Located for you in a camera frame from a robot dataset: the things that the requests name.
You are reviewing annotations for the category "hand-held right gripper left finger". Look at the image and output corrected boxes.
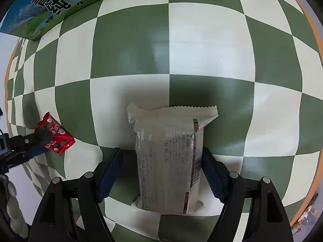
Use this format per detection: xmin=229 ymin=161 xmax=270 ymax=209
xmin=28 ymin=147 xmax=125 ymax=242

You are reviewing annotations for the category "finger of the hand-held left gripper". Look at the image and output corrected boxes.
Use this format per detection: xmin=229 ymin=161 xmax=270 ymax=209
xmin=7 ymin=146 xmax=49 ymax=168
xmin=9 ymin=130 xmax=52 ymax=152

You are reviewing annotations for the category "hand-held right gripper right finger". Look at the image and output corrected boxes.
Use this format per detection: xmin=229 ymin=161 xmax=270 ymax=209
xmin=201 ymin=147 xmax=295 ymax=242

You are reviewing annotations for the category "small red snack packet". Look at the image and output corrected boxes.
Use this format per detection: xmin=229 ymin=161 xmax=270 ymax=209
xmin=34 ymin=112 xmax=76 ymax=156

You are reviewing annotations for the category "white brown-striped snack packet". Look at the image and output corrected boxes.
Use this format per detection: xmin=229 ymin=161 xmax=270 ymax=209
xmin=127 ymin=102 xmax=218 ymax=215

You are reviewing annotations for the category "blue green milk carton box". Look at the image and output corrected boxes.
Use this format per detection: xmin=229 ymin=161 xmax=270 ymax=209
xmin=0 ymin=0 xmax=231 ymax=41

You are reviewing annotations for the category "person's left hand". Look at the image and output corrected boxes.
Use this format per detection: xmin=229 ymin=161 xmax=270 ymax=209
xmin=0 ymin=174 xmax=29 ymax=239

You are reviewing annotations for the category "green white checkered mat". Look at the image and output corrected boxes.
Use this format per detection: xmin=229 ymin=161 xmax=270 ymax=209
xmin=4 ymin=0 xmax=323 ymax=242

